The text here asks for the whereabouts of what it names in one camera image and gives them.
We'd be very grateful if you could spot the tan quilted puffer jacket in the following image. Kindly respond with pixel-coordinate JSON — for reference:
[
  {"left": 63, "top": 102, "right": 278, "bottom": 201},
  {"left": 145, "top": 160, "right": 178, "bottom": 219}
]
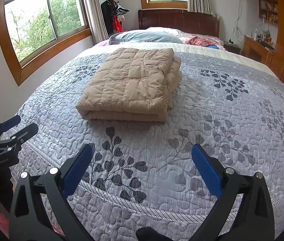
[{"left": 76, "top": 48, "right": 182, "bottom": 122}]

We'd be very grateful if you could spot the coat rack with clothes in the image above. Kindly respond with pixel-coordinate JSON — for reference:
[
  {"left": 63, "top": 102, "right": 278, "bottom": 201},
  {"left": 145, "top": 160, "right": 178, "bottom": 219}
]
[{"left": 101, "top": 0, "right": 129, "bottom": 36}]

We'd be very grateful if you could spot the pink quilted garment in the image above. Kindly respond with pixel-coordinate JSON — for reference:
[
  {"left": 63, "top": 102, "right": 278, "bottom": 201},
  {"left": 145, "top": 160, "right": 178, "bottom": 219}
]
[{"left": 0, "top": 212, "right": 9, "bottom": 238}]

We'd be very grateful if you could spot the grey floral quilted bedspread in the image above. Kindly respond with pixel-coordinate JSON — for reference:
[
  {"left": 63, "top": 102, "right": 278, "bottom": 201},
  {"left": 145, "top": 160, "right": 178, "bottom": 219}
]
[{"left": 11, "top": 44, "right": 284, "bottom": 240}]

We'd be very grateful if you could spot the side window curtain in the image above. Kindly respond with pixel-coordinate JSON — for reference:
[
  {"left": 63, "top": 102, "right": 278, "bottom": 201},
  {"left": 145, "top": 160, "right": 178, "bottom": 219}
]
[{"left": 84, "top": 0, "right": 108, "bottom": 44}]

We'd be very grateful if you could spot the grey pillow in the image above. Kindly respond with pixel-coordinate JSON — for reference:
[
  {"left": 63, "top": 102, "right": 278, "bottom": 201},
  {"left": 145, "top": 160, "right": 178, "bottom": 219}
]
[{"left": 108, "top": 30, "right": 184, "bottom": 45}]

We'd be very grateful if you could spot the wooden desk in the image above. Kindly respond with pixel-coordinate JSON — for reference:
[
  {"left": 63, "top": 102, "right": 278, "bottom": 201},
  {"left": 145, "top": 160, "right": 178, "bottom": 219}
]
[{"left": 241, "top": 35, "right": 274, "bottom": 67}]

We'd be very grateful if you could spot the blue cloth on bed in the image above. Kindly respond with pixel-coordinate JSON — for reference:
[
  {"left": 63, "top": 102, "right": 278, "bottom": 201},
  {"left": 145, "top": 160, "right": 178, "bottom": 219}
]
[{"left": 206, "top": 45, "right": 219, "bottom": 50}]

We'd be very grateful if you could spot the red patterned cloth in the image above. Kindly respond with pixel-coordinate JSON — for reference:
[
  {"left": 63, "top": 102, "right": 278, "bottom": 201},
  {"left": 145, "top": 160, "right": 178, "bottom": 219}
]
[{"left": 184, "top": 35, "right": 223, "bottom": 47}]

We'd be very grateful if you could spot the dark wooden headboard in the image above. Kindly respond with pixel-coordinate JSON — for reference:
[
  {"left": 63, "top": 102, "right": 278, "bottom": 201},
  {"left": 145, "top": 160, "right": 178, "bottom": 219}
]
[{"left": 138, "top": 9, "right": 220, "bottom": 38}]

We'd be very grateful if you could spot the wooden side window frame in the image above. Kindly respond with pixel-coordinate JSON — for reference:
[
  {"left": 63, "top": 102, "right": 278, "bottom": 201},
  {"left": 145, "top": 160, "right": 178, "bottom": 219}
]
[{"left": 0, "top": 0, "right": 91, "bottom": 85}]

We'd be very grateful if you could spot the wall shelf with items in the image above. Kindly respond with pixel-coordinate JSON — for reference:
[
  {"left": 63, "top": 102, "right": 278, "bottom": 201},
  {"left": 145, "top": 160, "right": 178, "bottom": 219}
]
[{"left": 258, "top": 0, "right": 278, "bottom": 25}]

